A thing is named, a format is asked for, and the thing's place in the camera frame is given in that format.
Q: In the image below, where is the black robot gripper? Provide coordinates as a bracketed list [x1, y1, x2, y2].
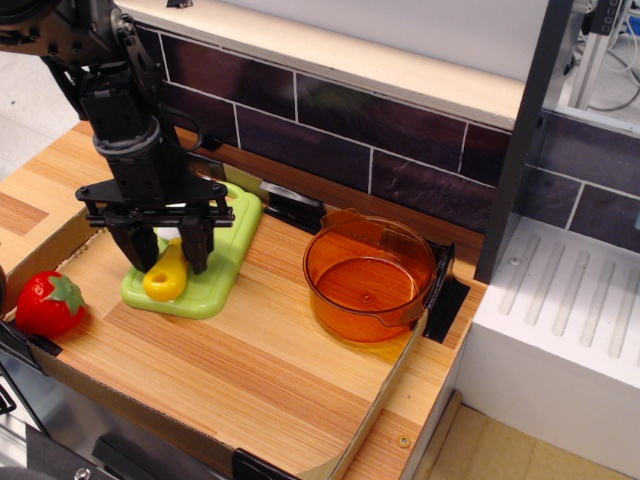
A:
[75, 124, 234, 275]

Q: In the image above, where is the yellow handled white toy knife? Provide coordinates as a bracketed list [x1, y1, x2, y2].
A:
[142, 227, 188, 302]

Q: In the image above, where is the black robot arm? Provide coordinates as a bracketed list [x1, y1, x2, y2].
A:
[1, 1, 234, 274]

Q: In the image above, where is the green plastic cutting board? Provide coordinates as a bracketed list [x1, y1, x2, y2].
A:
[121, 182, 262, 320]

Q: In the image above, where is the cardboard fence with black tape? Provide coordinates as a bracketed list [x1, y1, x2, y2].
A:
[0, 149, 472, 480]

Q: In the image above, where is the red toy strawberry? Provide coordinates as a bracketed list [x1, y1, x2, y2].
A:
[15, 271, 86, 337]

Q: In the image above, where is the orange transparent plastic pot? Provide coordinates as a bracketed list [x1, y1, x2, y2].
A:
[303, 209, 437, 344]

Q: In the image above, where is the dark tiled backsplash shelf unit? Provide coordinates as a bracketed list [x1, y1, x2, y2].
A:
[122, 1, 639, 281]

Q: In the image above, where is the white toy sink drainboard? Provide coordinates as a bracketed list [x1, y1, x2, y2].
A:
[456, 219, 639, 477]

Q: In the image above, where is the aluminium frame with cables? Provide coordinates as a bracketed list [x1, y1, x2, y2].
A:
[561, 1, 639, 122]

